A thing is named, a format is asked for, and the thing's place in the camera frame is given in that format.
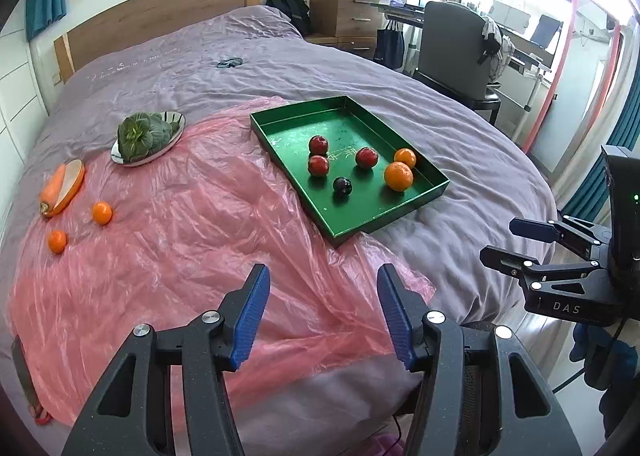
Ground white wardrobe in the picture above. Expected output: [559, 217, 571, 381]
[0, 21, 51, 177]

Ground wooden headboard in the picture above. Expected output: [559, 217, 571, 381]
[53, 0, 262, 84]

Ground black cable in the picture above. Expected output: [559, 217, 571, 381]
[552, 319, 628, 393]

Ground person's right forearm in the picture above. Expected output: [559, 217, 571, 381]
[597, 381, 640, 442]

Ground striped round plate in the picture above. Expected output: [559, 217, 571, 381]
[110, 110, 186, 167]

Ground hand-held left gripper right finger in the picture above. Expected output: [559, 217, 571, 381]
[376, 263, 583, 456]

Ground dark shopping bag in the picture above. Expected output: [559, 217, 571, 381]
[375, 20, 406, 70]

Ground person's right hand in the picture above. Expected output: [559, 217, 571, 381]
[570, 323, 640, 389]

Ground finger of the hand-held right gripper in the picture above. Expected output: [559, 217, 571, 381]
[479, 245, 608, 287]
[509, 216, 612, 257]

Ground wooden dresser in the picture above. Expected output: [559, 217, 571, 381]
[309, 0, 388, 60]

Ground pink object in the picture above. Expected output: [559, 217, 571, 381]
[367, 431, 406, 456]

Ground green metal tray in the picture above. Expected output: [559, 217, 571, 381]
[249, 95, 451, 249]

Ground carrot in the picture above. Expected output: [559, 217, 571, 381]
[39, 163, 68, 219]

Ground orange rimmed oval plate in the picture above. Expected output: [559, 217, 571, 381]
[47, 159, 86, 215]

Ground grey chair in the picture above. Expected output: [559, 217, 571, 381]
[410, 0, 503, 124]

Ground pink plastic sheet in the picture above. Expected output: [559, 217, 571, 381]
[5, 96, 436, 427]

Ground grey desk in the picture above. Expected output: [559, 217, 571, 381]
[377, 0, 431, 74]

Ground green bok choy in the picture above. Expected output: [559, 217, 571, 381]
[117, 112, 181, 162]

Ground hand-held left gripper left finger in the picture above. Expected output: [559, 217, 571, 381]
[61, 263, 271, 456]

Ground clothes on chair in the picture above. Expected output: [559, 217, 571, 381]
[477, 16, 516, 84]

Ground black backpack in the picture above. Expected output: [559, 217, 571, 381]
[265, 0, 311, 37]

